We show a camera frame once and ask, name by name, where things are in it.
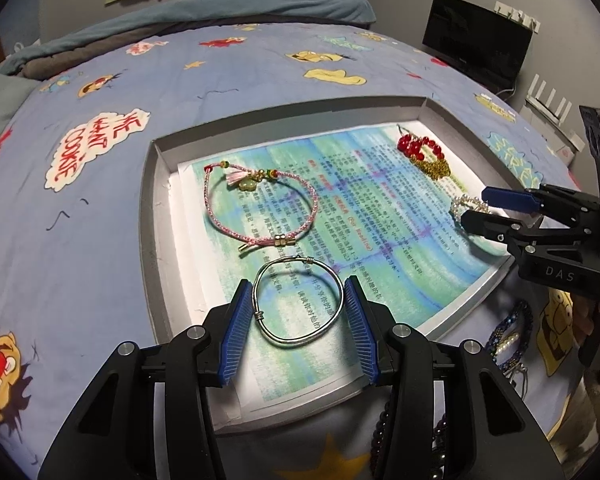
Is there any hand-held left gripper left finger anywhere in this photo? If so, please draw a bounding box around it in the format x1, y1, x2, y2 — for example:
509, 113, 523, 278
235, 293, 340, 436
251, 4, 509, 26
37, 279, 255, 480

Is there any pink braided bracelet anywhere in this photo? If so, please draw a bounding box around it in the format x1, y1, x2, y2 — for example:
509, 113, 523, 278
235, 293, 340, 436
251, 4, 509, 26
203, 160, 317, 256

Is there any silver chain bracelet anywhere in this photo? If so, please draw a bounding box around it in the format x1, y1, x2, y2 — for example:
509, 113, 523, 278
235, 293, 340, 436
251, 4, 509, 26
505, 360, 529, 402

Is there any red bead gold chain bracelet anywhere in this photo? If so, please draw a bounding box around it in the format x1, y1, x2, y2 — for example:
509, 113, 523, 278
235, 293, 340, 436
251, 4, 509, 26
396, 131, 453, 180

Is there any large dark bead bracelet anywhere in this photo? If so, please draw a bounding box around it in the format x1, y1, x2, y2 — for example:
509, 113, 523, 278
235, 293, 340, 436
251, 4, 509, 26
370, 392, 397, 480

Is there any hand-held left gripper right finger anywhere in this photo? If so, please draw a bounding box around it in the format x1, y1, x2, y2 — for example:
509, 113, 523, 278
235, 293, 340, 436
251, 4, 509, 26
344, 276, 563, 480

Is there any printed paper sheet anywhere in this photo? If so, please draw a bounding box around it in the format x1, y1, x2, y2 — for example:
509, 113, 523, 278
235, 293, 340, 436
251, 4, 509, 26
172, 127, 513, 413

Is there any grey blanket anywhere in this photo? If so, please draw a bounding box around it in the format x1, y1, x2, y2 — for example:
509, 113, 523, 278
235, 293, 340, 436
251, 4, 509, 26
22, 52, 88, 81

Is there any grey cardboard tray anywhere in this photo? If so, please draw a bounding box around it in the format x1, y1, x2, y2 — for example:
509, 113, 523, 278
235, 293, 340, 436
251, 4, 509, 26
141, 94, 526, 436

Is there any white wall hook rack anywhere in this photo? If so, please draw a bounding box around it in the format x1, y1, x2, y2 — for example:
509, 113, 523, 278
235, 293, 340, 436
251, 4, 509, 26
494, 1, 541, 33

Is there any silver wire bangle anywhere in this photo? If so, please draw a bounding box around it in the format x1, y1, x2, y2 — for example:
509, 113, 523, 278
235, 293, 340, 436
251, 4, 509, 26
251, 256, 345, 347

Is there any white wifi router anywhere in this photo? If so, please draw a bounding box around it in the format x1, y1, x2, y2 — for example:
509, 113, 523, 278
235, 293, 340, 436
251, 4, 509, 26
522, 97, 588, 163

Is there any person's right forearm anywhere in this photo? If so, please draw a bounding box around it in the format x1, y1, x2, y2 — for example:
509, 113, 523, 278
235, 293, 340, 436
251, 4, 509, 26
550, 370, 600, 466

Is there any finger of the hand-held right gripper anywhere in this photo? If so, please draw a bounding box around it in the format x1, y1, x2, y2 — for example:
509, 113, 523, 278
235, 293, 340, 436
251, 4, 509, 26
461, 208, 573, 256
482, 185, 600, 226

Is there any pearl strand bracelet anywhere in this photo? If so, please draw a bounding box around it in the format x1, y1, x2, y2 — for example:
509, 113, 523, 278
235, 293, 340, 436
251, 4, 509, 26
495, 332, 521, 361

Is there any black monitor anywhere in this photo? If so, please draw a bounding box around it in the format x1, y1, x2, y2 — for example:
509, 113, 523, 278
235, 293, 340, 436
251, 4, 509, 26
422, 0, 533, 91

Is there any teal duvet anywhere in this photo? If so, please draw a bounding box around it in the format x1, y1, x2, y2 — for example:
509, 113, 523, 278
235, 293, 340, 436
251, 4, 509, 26
2, 0, 376, 78

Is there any person's right hand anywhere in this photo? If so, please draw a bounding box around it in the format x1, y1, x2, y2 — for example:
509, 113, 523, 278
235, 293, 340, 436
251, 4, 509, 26
571, 296, 598, 348

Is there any blue cartoon printed bedsheet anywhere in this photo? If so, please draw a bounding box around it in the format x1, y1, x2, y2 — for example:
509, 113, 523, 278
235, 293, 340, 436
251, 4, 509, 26
0, 25, 600, 480

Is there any blue bead bracelet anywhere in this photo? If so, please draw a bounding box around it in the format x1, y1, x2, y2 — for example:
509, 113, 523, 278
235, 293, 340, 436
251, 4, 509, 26
485, 300, 533, 366

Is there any grey-green pillow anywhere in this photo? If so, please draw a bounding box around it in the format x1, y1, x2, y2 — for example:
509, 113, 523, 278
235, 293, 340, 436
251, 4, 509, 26
0, 71, 36, 151

